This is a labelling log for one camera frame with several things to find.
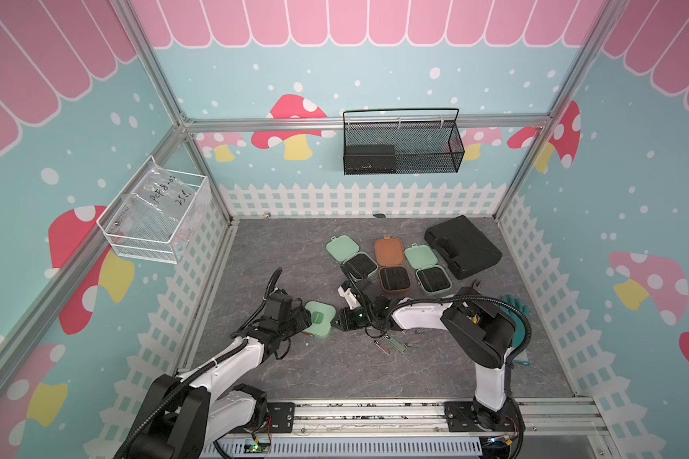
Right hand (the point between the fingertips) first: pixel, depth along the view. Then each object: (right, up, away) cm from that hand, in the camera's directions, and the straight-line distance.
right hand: (334, 323), depth 89 cm
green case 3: (+34, +13, +12) cm, 39 cm away
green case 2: (+3, +22, +19) cm, 30 cm away
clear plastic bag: (-41, +32, -17) cm, 54 cm away
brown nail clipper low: (+16, -7, -4) cm, 18 cm away
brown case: (+20, +21, +17) cm, 33 cm away
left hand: (-9, +1, 0) cm, 9 cm away
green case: (-4, +2, +1) cm, 5 cm away
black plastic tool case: (+47, +24, +15) cm, 55 cm away
